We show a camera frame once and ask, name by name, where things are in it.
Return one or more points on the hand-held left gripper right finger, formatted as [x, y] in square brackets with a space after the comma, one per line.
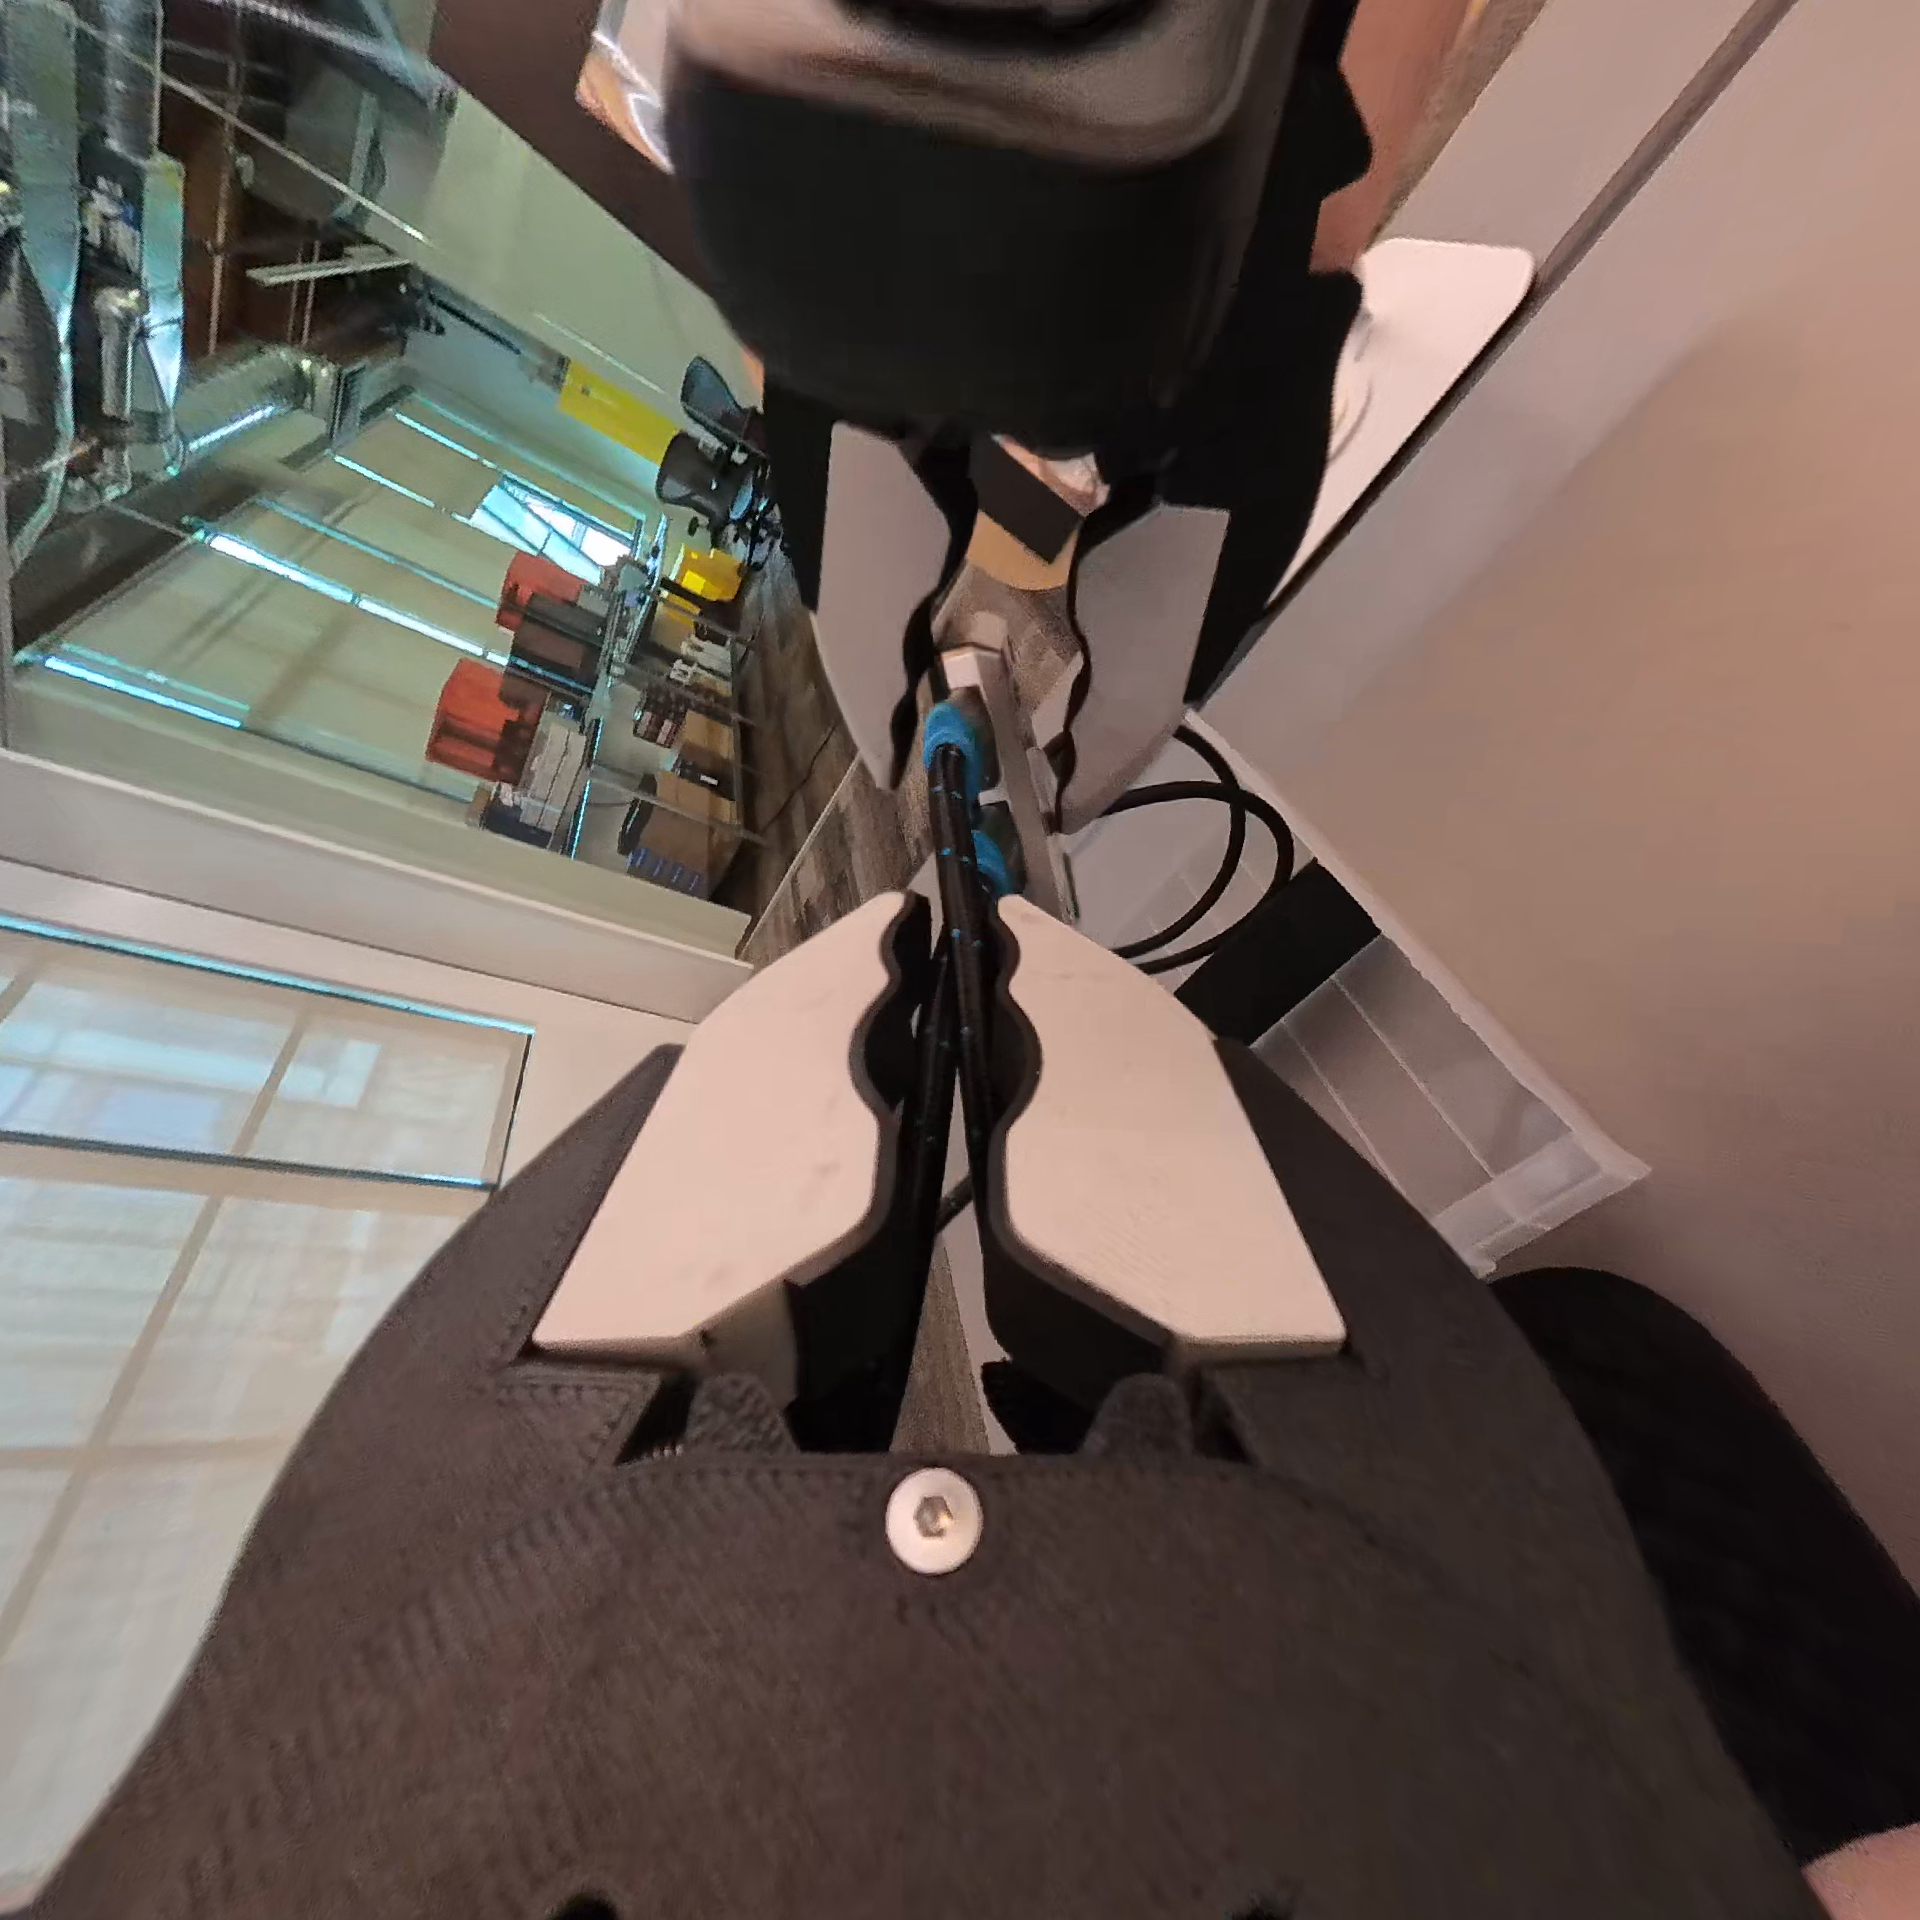
[1170, 1184]

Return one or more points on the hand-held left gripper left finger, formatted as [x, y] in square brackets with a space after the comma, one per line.
[720, 1184]

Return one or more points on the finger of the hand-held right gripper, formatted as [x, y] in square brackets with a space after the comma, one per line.
[877, 569]
[1155, 645]

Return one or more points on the silver multiport adapter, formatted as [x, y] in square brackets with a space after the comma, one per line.
[1026, 749]

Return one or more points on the clear plastic storage box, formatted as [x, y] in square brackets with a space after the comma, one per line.
[1440, 1109]

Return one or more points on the person's right hand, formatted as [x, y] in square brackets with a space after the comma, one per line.
[1411, 90]

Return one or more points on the wooden framed black divider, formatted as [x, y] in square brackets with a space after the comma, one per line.
[1026, 569]

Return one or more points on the yellow mop bucket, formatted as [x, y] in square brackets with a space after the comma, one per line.
[709, 573]

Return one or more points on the black office chair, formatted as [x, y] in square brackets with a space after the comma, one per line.
[714, 495]
[720, 397]

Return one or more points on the black flat panel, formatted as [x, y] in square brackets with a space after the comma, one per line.
[1290, 960]

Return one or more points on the metal workbench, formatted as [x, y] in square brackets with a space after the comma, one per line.
[661, 749]

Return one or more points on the red printer cover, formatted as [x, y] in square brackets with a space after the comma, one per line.
[547, 593]
[473, 720]

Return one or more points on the large grid window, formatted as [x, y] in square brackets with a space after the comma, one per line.
[149, 1276]

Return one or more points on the black shorts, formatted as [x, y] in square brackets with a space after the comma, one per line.
[1724, 1529]

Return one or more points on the person's leg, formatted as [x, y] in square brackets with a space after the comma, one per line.
[1874, 1893]

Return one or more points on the silver ventilation duct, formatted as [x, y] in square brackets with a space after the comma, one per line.
[248, 404]

